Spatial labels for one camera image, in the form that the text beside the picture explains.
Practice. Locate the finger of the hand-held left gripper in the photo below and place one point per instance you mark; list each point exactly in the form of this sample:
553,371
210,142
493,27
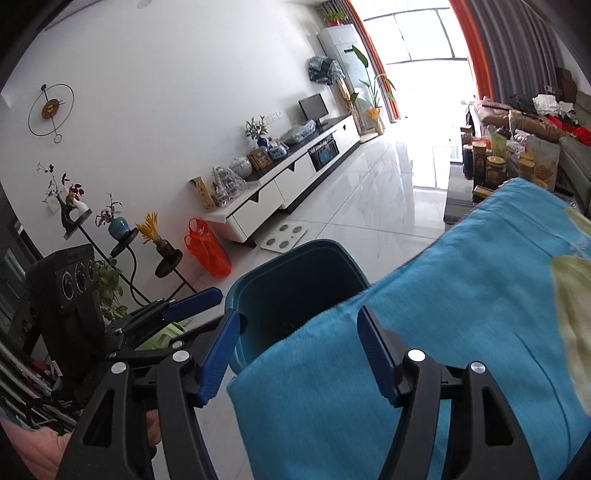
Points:
198,299
147,354

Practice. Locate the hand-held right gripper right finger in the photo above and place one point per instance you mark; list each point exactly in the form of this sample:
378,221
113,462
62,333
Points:
376,355

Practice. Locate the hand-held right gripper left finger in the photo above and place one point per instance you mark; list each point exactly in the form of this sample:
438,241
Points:
220,355

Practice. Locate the light green packet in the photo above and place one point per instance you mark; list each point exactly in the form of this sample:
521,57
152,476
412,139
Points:
161,336

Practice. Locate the teal plastic bin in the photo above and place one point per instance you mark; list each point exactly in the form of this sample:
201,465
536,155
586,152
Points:
295,286

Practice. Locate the person's left forearm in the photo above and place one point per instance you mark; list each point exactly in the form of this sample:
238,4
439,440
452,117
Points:
30,450

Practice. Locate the person's left hand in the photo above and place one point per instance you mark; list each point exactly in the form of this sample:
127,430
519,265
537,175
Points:
153,425

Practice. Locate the green trailing potted plant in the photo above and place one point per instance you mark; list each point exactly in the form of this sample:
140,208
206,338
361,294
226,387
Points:
108,286

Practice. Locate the orange plastic bag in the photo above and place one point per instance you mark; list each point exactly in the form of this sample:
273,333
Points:
207,251

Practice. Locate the black vase with yellow flowers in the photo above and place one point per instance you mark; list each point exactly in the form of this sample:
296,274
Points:
161,244

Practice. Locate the black metal plant stand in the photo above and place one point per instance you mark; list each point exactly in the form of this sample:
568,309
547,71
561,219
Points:
134,272

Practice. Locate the teal vase with plant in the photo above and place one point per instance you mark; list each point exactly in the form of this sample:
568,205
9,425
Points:
116,227

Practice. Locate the white vase with red leaves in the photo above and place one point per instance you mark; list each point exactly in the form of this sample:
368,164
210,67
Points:
69,203

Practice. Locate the dark metal rack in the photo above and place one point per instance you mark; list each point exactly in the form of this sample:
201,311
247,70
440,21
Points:
32,392

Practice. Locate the blue printed blanket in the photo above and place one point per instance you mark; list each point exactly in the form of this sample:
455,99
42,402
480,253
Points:
461,300

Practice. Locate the white bathroom scale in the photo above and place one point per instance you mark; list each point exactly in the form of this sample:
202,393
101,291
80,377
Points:
284,238

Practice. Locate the tall brown patterned box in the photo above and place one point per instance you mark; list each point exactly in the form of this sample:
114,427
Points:
203,194

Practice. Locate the clear plastic bag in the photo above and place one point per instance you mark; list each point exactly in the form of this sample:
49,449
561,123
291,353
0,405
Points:
228,184

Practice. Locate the white ceramic jar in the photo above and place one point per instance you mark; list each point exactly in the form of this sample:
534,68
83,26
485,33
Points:
241,167

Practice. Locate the white tv cabinet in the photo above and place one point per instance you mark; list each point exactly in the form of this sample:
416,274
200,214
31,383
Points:
286,180

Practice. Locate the blue and white ceramic pot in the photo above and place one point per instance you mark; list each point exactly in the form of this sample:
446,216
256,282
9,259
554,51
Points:
278,150

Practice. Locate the coffee table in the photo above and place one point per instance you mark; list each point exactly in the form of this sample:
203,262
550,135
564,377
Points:
457,203

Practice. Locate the green plant in blue vase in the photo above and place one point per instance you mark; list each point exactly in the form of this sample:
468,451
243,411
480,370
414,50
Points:
257,131

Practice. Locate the plastic wrapped tray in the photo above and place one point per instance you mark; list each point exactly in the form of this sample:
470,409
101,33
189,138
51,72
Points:
299,132

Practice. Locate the black monitor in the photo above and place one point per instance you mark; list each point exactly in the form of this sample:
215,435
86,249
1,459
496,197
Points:
313,107

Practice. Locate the cluster of jars and packets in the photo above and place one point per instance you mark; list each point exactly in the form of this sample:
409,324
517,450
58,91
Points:
503,159

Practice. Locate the floor vase with yellow flowers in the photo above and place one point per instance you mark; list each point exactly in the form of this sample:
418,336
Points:
376,121

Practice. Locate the plastic covered fan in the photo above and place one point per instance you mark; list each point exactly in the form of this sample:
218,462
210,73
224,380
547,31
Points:
324,70

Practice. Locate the large leaf plant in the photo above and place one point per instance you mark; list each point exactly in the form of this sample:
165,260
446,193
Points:
376,87

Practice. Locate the brown throw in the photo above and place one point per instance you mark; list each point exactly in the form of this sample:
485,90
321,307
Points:
526,121

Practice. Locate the olive sofa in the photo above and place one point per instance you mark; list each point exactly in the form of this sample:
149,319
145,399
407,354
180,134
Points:
575,154

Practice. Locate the white standing air conditioner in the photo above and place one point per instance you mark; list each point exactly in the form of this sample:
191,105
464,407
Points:
341,50

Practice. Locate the narrow orange curtain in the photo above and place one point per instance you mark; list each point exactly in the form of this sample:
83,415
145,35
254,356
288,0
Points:
371,55

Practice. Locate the red cloth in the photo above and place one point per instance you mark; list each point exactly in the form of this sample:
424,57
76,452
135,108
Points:
575,128

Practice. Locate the white cloth pile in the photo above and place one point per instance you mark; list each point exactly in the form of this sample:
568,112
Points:
551,105

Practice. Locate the small potted plant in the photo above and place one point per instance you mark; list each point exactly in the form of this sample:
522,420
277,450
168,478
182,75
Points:
334,18

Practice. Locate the wide orange curtain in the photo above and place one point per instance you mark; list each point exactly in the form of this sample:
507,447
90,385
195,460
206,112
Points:
473,50

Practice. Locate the large window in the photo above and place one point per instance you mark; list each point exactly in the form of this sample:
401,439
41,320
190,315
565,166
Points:
415,37

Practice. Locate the brown cardboard box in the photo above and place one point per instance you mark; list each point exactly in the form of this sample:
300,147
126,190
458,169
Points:
567,83

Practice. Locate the grey curtain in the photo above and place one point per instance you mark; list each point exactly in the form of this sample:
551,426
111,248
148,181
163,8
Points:
517,41

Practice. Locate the brown picture frame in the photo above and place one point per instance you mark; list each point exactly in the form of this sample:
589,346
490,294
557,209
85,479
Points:
259,159

